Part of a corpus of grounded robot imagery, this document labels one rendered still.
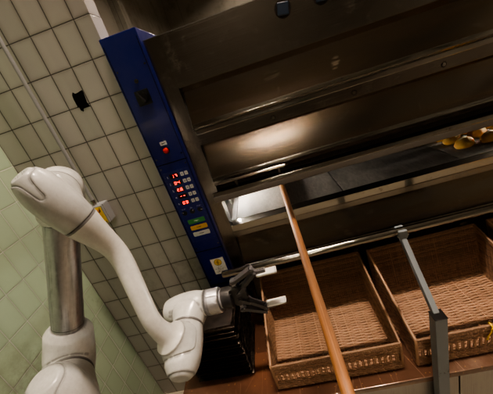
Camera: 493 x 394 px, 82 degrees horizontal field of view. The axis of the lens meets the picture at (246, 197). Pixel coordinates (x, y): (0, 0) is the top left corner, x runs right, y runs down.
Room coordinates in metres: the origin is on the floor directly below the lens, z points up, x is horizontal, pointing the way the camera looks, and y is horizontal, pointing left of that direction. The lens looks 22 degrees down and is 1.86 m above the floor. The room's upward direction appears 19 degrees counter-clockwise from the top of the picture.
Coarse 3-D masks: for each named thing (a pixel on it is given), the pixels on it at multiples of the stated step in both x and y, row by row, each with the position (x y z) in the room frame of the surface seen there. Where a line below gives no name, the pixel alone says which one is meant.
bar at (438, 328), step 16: (480, 208) 0.84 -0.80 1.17; (416, 224) 0.87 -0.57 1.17; (432, 224) 0.86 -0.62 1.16; (352, 240) 0.90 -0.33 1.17; (368, 240) 0.89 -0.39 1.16; (400, 240) 0.87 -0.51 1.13; (288, 256) 0.94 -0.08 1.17; (224, 272) 0.97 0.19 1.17; (416, 272) 0.77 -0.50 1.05; (432, 304) 0.69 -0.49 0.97; (432, 320) 0.67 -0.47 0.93; (432, 336) 0.67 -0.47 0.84; (432, 352) 0.68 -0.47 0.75; (448, 368) 0.64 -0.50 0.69; (448, 384) 0.64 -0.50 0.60
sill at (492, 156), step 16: (464, 160) 1.21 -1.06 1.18; (480, 160) 1.17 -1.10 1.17; (400, 176) 1.26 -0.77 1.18; (416, 176) 1.21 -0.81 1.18; (432, 176) 1.20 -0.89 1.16; (336, 192) 1.31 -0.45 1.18; (352, 192) 1.26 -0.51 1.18; (368, 192) 1.24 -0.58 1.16; (304, 208) 1.28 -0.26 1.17; (320, 208) 1.27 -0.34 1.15; (240, 224) 1.33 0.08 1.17; (256, 224) 1.32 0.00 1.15
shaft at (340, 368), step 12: (288, 204) 1.30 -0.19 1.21; (288, 216) 1.21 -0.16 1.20; (300, 240) 0.97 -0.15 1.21; (300, 252) 0.90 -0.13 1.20; (312, 276) 0.75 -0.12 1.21; (312, 288) 0.70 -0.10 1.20; (324, 312) 0.60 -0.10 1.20; (324, 324) 0.56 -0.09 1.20; (324, 336) 0.53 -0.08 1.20; (336, 348) 0.48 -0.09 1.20; (336, 360) 0.45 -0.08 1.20; (336, 372) 0.43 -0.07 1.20; (348, 384) 0.40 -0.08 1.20
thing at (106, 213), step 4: (104, 200) 1.41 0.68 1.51; (100, 204) 1.36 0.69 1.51; (104, 204) 1.37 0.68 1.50; (108, 204) 1.40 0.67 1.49; (96, 208) 1.34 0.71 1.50; (100, 208) 1.34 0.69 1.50; (104, 208) 1.36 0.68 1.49; (108, 208) 1.38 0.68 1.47; (100, 212) 1.34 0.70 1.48; (104, 212) 1.34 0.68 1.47; (108, 212) 1.37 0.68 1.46; (112, 212) 1.40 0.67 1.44; (104, 216) 1.34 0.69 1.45; (108, 216) 1.35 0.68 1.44; (112, 216) 1.38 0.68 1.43; (108, 220) 1.34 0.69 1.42
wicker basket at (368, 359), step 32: (352, 256) 1.22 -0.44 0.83; (288, 288) 1.25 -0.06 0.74; (320, 288) 1.21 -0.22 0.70; (352, 288) 1.18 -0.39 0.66; (288, 320) 1.18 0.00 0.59; (352, 320) 1.05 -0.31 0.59; (384, 320) 0.91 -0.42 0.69; (288, 352) 0.99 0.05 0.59; (320, 352) 0.94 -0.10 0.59; (352, 352) 0.79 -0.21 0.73; (384, 352) 0.77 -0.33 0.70; (288, 384) 0.84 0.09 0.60
